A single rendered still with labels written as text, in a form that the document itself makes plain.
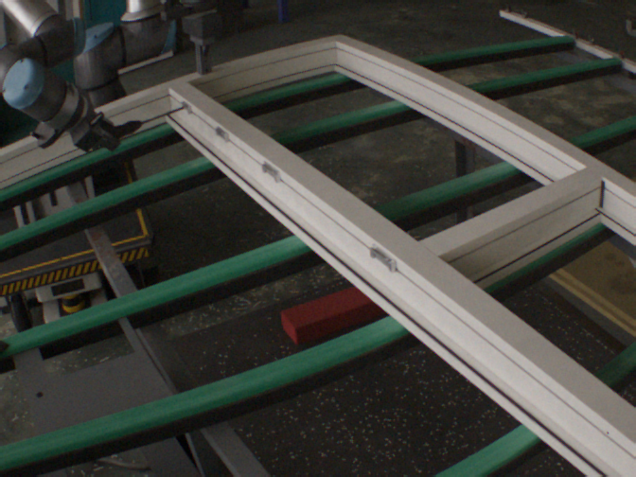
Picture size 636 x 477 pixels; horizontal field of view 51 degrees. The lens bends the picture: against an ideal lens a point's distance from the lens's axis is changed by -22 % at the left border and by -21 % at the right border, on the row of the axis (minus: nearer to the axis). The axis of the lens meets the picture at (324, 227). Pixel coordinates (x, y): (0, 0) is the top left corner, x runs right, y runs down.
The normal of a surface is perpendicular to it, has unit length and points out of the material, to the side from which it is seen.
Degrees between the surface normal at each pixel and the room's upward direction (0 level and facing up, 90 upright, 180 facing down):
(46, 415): 0
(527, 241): 90
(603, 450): 90
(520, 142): 90
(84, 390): 0
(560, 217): 90
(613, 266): 0
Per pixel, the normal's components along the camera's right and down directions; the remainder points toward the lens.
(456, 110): -0.86, 0.32
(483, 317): -0.07, -0.86
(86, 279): 0.35, 0.46
